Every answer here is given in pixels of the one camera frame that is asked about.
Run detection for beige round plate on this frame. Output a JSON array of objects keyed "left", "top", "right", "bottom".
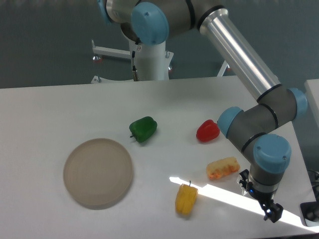
[{"left": 63, "top": 138, "right": 134, "bottom": 210}]

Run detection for yellow bell pepper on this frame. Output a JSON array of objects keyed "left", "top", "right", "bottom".
[{"left": 175, "top": 184, "right": 198, "bottom": 216}]

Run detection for black and silver device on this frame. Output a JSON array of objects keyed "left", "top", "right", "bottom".
[{"left": 300, "top": 201, "right": 319, "bottom": 227}]

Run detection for green bell pepper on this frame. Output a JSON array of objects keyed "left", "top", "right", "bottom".
[{"left": 129, "top": 116, "right": 158, "bottom": 143}]

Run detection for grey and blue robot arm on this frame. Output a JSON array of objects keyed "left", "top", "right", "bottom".
[{"left": 97, "top": 0, "right": 308, "bottom": 223}]

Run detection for black cables at right edge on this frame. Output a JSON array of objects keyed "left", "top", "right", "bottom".
[{"left": 307, "top": 169, "right": 319, "bottom": 197}]

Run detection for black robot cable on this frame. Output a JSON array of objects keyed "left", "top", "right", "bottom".
[{"left": 131, "top": 37, "right": 142, "bottom": 82}]

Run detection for orange and cream sandwich toy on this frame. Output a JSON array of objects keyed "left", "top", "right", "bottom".
[{"left": 206, "top": 157, "right": 240, "bottom": 180}]

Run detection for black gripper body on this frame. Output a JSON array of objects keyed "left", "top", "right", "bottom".
[{"left": 238, "top": 169, "right": 279, "bottom": 206}]

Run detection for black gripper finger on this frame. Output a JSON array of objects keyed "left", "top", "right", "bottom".
[
  {"left": 258, "top": 200, "right": 271, "bottom": 221},
  {"left": 269, "top": 203, "right": 284, "bottom": 223}
]

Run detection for red bell pepper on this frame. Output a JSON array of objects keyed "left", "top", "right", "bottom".
[{"left": 196, "top": 119, "right": 220, "bottom": 143}]

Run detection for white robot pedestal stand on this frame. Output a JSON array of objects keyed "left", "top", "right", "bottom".
[{"left": 90, "top": 39, "right": 233, "bottom": 84}]

